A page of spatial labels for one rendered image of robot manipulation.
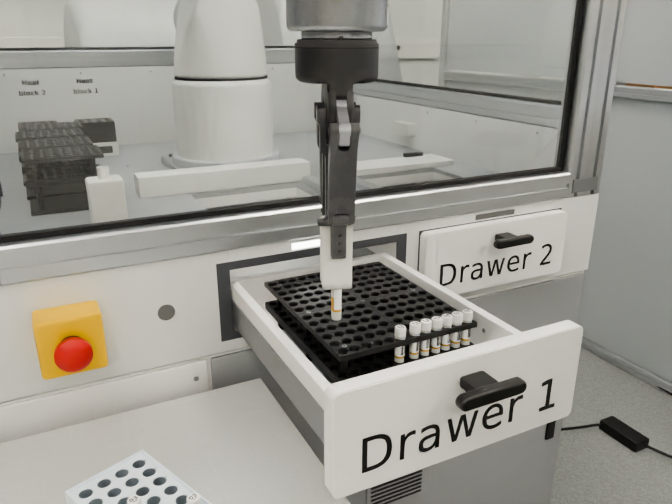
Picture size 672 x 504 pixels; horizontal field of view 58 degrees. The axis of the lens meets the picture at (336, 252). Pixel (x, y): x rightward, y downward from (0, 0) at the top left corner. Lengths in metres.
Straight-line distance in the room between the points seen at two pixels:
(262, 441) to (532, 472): 0.75
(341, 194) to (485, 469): 0.83
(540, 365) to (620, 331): 1.94
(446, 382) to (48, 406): 0.49
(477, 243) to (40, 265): 0.62
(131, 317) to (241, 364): 0.17
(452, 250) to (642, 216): 1.54
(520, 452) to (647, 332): 1.29
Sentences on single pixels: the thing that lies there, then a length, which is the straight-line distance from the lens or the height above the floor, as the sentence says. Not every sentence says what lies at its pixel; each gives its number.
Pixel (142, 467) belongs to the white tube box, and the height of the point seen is 0.80.
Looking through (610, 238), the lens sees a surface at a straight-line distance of 2.53.
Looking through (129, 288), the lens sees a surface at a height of 0.92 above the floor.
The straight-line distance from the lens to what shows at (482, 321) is 0.75.
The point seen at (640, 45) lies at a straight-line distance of 2.42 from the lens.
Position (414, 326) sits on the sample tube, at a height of 0.91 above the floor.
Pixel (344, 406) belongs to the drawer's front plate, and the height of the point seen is 0.91.
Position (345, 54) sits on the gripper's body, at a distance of 0.53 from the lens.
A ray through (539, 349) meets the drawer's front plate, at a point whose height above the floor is 0.91.
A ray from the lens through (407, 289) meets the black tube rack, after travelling 0.79.
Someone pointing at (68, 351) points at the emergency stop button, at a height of 0.88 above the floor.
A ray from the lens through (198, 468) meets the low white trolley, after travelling 0.72.
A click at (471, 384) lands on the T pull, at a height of 0.91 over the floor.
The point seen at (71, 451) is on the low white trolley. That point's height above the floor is 0.76.
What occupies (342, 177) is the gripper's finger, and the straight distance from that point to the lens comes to 0.53.
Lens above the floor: 1.21
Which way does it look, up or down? 20 degrees down
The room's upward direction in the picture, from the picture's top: straight up
